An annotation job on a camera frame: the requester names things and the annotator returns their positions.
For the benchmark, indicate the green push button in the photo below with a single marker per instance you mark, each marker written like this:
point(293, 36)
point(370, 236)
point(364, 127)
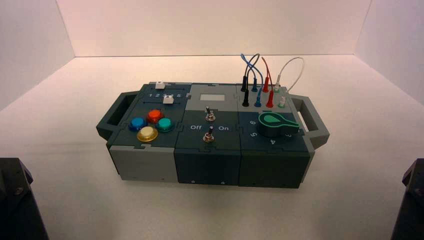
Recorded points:
point(164, 124)

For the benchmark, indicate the orange push button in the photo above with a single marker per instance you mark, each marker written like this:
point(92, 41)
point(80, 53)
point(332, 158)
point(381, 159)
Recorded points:
point(154, 115)

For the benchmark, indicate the yellow push button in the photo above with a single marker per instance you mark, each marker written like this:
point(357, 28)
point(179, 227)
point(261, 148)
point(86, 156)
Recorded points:
point(147, 133)

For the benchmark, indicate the blue push button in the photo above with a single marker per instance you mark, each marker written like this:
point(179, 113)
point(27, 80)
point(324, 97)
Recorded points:
point(137, 123)

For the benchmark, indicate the small grey display screen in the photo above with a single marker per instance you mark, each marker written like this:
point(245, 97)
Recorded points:
point(211, 97)

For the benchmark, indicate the grey and green task box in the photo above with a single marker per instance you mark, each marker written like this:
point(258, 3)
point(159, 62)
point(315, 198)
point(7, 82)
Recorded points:
point(205, 165)

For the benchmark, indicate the white slider knob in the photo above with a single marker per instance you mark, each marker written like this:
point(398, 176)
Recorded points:
point(168, 99)
point(160, 85)

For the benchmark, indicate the green rotary knob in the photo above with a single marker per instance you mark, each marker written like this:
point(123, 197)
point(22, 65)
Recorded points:
point(273, 125)

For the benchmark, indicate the metal toggle switch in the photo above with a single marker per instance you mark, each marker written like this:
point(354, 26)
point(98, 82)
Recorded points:
point(209, 116)
point(208, 136)

